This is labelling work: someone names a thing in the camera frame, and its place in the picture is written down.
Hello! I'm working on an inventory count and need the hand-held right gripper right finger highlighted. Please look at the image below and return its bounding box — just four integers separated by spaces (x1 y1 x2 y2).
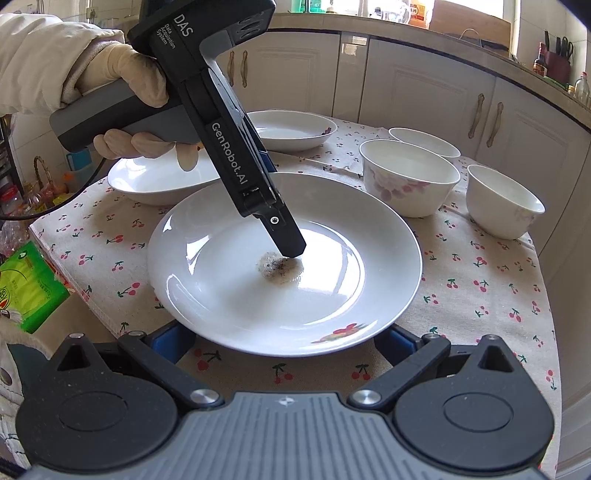
348 323 516 413

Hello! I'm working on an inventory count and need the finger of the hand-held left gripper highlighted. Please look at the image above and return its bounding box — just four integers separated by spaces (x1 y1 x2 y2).
250 202 308 259

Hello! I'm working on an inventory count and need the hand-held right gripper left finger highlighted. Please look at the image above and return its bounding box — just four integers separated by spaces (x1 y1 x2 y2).
55 318 225 412

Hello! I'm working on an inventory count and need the white fruit-print plate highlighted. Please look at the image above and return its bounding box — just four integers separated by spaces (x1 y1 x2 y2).
147 172 424 356
246 110 339 151
107 148 222 207

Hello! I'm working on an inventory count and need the white flower-print bowl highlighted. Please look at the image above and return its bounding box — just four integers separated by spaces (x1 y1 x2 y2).
359 139 461 219
388 127 462 161
465 164 546 241

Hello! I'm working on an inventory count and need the person's left forearm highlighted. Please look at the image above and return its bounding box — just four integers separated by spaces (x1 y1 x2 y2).
0 11 126 120

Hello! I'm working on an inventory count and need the person's left hand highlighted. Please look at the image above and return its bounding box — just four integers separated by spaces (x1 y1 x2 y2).
76 44 202 171

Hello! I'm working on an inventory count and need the cherry-print tablecloth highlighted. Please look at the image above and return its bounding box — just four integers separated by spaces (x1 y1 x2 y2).
28 115 563 468

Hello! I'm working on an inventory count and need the cream cloth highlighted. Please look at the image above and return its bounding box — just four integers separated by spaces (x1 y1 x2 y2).
0 318 63 462

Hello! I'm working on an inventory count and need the green packet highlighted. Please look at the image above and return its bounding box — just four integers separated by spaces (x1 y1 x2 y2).
0 240 71 335

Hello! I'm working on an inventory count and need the wicker basket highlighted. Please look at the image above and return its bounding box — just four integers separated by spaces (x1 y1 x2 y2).
21 156 70 217

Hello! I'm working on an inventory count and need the white kitchen cabinet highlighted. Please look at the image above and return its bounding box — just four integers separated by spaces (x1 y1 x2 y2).
217 28 591 480

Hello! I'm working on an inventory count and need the brown board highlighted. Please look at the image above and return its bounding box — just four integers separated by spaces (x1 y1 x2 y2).
433 0 519 45

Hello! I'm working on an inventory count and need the dark sauce bottle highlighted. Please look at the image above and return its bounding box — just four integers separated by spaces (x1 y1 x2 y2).
532 43 549 77

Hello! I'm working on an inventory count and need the dark red knife holder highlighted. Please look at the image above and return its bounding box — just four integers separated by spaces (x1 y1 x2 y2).
542 30 574 83

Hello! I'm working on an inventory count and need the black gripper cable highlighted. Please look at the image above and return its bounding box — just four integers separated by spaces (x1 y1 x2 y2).
0 148 101 220

